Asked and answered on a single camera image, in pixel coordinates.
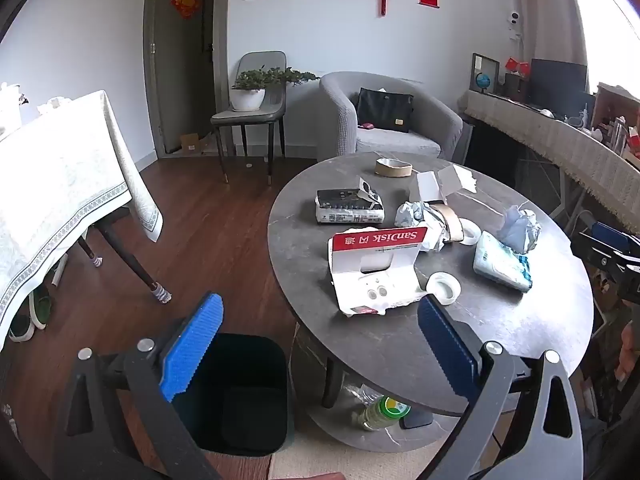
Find torn white box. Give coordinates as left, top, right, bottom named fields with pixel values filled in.
left=409, top=164, right=478, bottom=206

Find white tape roll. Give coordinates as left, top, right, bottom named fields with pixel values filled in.
left=457, top=219, right=482, bottom=246

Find grey dining chair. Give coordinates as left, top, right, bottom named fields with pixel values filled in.
left=211, top=51, right=287, bottom=184

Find flat brown tape roll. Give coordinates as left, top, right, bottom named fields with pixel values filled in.
left=375, top=157, right=413, bottom=179

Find white and green shoe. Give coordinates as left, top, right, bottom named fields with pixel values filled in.
left=9, top=310, right=36, bottom=343
left=30, top=287, right=55, bottom=331

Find sideboard with lace cloth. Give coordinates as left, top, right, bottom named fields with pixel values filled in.
left=460, top=90, right=640, bottom=233

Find small cardboard box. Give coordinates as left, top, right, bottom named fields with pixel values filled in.
left=180, top=132, right=213, bottom=155

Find blue and white tissue pack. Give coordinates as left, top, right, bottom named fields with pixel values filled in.
left=472, top=231, right=533, bottom=292

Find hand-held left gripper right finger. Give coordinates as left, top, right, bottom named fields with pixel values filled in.
left=417, top=294, right=586, bottom=480

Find red and white cardboard packaging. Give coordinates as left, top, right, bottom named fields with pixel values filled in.
left=327, top=226, right=431, bottom=317

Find white paper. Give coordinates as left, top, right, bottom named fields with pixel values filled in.
left=420, top=220, right=451, bottom=252

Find dark table leg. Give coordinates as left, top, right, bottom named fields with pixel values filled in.
left=77, top=237, right=106, bottom=268
left=95, top=220, right=173, bottom=306

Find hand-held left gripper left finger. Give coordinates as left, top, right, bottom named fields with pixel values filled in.
left=52, top=292, right=224, bottom=480

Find white tablecloth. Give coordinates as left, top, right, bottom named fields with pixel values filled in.
left=0, top=91, right=164, bottom=341

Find clear plastic bag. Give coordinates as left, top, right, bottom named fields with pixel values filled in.
left=345, top=382, right=386, bottom=411

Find black trash bin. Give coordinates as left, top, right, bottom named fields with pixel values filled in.
left=175, top=332, right=295, bottom=457

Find green drink bottle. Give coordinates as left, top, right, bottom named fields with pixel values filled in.
left=361, top=396, right=412, bottom=432

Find thick brown tape roll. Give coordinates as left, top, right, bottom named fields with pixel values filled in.
left=425, top=203, right=463, bottom=244

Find grey armchair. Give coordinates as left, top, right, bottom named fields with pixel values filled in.
left=319, top=71, right=463, bottom=161

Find grey paper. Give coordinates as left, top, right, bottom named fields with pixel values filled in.
left=395, top=201, right=432, bottom=228

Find black monitor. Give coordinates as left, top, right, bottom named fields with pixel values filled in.
left=530, top=58, right=588, bottom=111

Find large brown cardboard box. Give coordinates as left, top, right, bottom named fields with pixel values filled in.
left=592, top=82, right=640, bottom=161

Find red door decoration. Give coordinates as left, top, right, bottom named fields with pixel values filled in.
left=171, top=0, right=202, bottom=20

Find light blue paper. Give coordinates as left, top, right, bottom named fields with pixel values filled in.
left=496, top=205, right=542, bottom=254

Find round grey table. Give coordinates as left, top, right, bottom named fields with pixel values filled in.
left=267, top=151, right=596, bottom=453

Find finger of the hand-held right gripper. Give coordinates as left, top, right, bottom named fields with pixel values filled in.
left=590, top=221, right=640, bottom=261
left=570, top=232, right=640, bottom=306

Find black bag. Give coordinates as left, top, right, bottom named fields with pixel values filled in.
left=356, top=87, right=415, bottom=134

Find potted plant in white pot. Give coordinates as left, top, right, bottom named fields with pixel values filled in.
left=230, top=66, right=320, bottom=112

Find grey door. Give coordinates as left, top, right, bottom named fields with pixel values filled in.
left=145, top=0, right=217, bottom=158

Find clear tape roll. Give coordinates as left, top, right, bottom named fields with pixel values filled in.
left=426, top=272, right=462, bottom=306

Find black and white packet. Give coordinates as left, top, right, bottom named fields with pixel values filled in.
left=315, top=177, right=386, bottom=226

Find picture frame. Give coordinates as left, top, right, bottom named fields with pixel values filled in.
left=471, top=52, right=501, bottom=95

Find beige rug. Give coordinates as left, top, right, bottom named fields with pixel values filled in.
left=270, top=435, right=451, bottom=480

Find dark flat object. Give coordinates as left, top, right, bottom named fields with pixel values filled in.
left=400, top=410, right=433, bottom=430

